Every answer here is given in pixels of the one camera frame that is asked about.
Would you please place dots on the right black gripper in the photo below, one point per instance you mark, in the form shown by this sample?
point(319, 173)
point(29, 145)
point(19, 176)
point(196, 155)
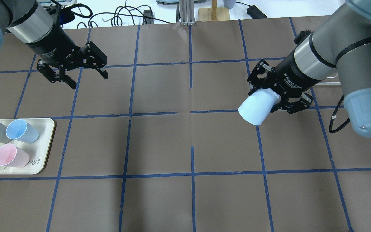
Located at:
point(289, 74)

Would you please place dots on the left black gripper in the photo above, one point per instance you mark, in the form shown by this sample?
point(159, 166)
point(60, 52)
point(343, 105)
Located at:
point(52, 46)

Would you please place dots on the light blue plastic cup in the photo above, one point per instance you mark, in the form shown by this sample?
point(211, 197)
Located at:
point(258, 105)

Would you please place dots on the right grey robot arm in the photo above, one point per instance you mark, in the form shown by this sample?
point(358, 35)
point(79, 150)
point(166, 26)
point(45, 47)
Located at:
point(342, 44)

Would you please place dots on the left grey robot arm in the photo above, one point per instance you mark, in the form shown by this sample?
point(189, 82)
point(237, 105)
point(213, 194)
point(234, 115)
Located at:
point(40, 30)

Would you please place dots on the pink plastic cup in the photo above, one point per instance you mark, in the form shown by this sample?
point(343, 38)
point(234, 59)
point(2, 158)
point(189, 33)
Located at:
point(12, 156)

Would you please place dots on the black power adapter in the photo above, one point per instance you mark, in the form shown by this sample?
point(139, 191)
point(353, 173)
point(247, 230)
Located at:
point(255, 13)

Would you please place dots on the cream serving tray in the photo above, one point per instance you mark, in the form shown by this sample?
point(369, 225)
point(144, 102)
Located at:
point(38, 151)

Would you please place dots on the black power brick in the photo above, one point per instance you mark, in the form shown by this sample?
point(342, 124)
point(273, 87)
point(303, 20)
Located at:
point(148, 17)

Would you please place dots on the wooden stand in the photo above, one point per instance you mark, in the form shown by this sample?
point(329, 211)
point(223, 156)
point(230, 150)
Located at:
point(214, 13)

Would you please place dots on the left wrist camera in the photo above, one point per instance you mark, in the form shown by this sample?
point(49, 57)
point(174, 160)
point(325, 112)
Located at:
point(60, 15)

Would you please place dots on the white wire cup rack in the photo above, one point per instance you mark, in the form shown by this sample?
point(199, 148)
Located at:
point(331, 80)

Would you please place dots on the aluminium frame post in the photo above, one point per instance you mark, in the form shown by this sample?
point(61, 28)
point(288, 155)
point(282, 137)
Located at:
point(186, 13)

